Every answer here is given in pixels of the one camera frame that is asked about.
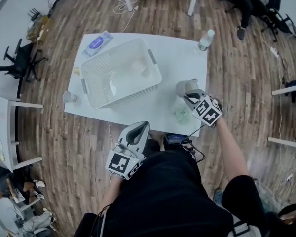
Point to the grey bag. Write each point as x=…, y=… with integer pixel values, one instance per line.
x=246, y=228

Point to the person's left forearm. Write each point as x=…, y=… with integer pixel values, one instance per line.
x=111, y=194

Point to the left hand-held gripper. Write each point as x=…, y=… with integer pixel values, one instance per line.
x=118, y=163

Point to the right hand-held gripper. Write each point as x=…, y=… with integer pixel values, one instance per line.
x=207, y=112

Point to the clear plastic water bottle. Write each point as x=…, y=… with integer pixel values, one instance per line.
x=206, y=41

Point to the white plastic basket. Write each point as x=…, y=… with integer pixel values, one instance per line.
x=101, y=83

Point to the black device with screen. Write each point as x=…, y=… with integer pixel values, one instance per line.
x=175, y=139

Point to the cardboard boxes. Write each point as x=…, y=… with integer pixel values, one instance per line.
x=38, y=28

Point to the black router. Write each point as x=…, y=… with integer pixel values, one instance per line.
x=34, y=13

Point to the person's black trousers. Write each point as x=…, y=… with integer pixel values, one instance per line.
x=154, y=146

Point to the small pale yellow piece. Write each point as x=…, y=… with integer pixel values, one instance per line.
x=76, y=70

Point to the person's black shirt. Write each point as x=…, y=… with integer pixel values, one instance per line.
x=167, y=196

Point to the black cloth bundle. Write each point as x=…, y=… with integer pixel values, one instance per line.
x=294, y=85

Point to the printed paper cup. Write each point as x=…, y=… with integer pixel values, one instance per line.
x=69, y=97

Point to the white power strip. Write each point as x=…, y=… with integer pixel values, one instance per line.
x=274, y=52

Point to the yellow paper note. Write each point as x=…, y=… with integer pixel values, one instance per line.
x=1, y=149

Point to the grey cloth bundle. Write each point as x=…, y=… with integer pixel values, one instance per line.
x=39, y=221

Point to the wipes packet with purple label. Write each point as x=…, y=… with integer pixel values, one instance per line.
x=97, y=43

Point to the clear plastic bag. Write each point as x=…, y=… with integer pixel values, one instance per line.
x=269, y=194

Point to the person's right forearm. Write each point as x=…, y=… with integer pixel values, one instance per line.
x=230, y=149

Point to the black office chair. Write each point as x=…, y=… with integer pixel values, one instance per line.
x=22, y=58
x=273, y=21

